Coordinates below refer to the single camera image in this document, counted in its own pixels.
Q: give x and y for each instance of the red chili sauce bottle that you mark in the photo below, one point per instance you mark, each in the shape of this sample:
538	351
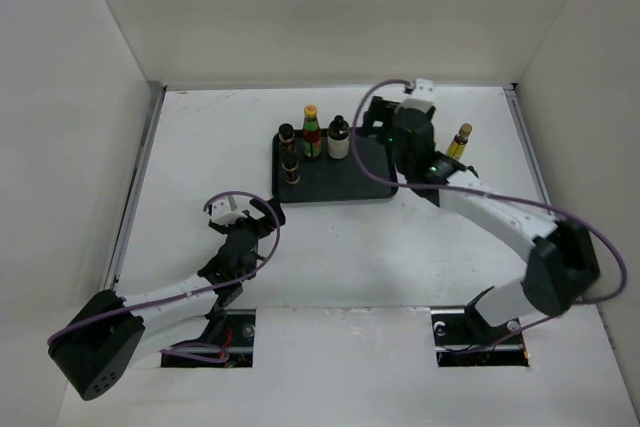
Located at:
311	138

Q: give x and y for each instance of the black-capped spice jar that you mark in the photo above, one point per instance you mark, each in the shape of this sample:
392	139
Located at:
290	166
286	136

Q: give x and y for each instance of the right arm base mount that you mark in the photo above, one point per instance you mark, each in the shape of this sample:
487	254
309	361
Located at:
460	344

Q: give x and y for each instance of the aluminium table rail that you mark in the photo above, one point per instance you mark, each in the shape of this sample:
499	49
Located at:
115	259
512	100

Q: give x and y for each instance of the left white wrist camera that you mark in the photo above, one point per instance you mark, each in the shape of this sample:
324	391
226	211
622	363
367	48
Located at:
224	211

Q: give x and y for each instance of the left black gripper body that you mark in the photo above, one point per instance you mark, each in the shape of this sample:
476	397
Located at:
259	227

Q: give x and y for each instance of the right aluminium table rail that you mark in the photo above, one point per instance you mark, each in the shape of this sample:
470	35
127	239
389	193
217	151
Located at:
512	100

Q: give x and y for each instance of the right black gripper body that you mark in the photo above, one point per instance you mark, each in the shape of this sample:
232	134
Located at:
402	164

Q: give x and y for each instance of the far right yellow sauce bottle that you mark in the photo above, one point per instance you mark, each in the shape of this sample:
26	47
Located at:
459	142

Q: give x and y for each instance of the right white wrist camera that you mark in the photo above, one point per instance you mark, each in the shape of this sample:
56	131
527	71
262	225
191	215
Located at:
420	95

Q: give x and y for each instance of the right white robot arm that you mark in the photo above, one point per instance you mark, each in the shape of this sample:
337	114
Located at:
560	262

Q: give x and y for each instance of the left aluminium table rail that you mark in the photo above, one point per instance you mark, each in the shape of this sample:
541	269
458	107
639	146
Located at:
115	259

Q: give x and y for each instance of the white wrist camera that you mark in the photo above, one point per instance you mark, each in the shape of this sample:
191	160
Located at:
224	211
420	95

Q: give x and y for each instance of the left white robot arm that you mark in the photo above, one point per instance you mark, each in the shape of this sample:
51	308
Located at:
112	332

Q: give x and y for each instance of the black rectangular tray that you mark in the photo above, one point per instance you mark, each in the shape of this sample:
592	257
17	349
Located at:
329	180

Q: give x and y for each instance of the white shaker black cap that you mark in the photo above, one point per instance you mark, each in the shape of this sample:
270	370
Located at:
338	133

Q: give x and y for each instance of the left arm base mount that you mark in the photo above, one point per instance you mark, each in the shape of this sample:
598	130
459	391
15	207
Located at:
227	343

